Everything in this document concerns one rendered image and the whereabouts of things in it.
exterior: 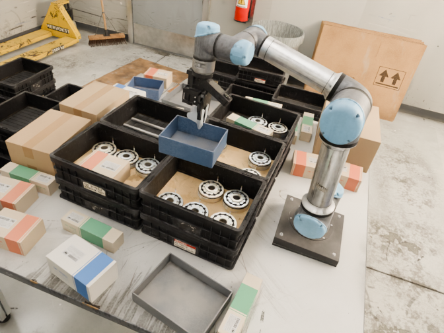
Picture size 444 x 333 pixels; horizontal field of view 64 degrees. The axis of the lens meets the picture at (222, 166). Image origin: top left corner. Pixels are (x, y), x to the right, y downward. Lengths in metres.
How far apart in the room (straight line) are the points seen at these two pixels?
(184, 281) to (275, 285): 0.33
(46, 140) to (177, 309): 0.92
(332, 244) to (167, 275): 0.66
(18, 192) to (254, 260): 0.96
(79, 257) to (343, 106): 0.96
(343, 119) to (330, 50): 3.13
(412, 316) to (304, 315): 1.22
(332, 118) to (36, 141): 1.23
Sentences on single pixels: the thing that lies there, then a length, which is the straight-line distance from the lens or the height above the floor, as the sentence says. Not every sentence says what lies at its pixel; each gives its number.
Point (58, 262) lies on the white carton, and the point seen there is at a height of 0.79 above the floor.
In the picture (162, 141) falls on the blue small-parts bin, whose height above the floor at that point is 1.11.
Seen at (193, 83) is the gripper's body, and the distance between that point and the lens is 1.24.
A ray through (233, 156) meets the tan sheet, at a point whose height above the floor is 0.83.
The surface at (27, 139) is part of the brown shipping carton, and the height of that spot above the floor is 0.86.
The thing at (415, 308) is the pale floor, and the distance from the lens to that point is 2.52.
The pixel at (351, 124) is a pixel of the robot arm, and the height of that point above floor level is 1.35.
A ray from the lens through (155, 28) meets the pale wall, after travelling 4.88.
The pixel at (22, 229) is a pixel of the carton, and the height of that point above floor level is 0.77.
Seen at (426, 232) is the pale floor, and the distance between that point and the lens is 3.03.
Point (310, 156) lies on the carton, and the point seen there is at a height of 0.77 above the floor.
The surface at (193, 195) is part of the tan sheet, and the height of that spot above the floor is 0.83.
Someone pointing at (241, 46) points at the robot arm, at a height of 1.44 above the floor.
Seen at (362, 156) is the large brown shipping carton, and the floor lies 0.79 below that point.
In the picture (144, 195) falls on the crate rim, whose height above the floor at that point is 0.93.
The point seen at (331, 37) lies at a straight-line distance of 4.12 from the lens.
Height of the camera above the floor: 1.82
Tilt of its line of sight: 39 degrees down
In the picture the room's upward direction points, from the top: 8 degrees clockwise
